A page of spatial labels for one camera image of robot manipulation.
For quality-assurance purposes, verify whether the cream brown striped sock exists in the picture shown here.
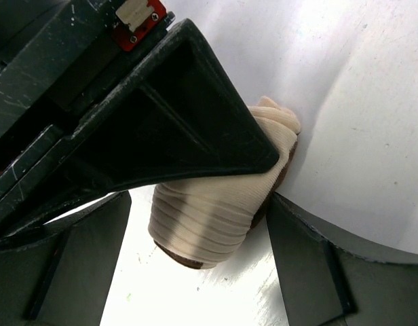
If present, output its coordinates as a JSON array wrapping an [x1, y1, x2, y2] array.
[[148, 96, 301, 270]]

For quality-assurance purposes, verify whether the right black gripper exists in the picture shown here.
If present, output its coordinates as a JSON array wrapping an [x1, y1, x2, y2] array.
[[0, 0, 178, 211]]

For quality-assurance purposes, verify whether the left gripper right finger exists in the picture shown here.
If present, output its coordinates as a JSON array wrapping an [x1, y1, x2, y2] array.
[[266, 194, 418, 325]]

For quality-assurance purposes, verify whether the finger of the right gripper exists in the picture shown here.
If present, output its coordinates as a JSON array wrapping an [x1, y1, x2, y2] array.
[[59, 19, 278, 203]]

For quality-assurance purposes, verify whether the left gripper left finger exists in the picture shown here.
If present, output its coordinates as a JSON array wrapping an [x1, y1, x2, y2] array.
[[0, 192, 132, 325]]

